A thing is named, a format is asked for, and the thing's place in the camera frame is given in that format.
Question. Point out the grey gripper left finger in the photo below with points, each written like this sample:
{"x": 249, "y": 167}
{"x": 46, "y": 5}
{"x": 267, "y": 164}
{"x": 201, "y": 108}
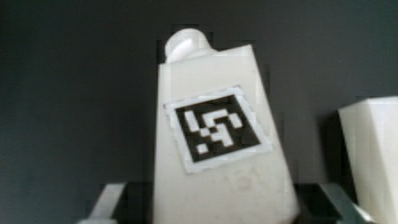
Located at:
{"x": 102, "y": 213}

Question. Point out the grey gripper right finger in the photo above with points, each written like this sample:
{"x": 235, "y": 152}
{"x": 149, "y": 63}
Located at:
{"x": 350, "y": 213}

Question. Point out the white stool leg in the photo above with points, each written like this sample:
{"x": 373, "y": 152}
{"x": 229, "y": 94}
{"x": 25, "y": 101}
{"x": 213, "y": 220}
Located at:
{"x": 370, "y": 130}
{"x": 222, "y": 183}

